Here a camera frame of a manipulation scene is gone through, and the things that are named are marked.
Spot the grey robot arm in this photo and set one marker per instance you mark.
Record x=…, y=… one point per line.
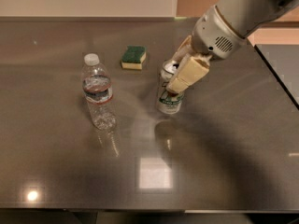
x=246, y=16

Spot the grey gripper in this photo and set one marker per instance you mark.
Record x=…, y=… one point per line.
x=214, y=34

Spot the clear plastic water bottle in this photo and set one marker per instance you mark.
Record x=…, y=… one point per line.
x=97, y=88

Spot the green and yellow sponge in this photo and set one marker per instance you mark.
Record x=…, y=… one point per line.
x=133, y=57

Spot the white green 7up can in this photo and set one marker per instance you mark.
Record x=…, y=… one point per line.
x=167, y=102

